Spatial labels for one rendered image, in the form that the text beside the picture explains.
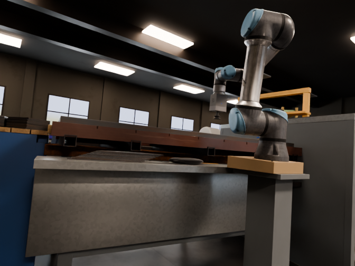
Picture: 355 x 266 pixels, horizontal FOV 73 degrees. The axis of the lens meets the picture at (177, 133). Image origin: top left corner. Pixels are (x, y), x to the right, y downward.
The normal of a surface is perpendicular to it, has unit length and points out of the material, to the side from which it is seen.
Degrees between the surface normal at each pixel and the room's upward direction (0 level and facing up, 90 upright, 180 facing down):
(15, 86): 90
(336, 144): 90
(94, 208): 90
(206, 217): 90
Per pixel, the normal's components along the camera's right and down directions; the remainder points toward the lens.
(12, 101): 0.60, -0.01
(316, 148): -0.88, -0.10
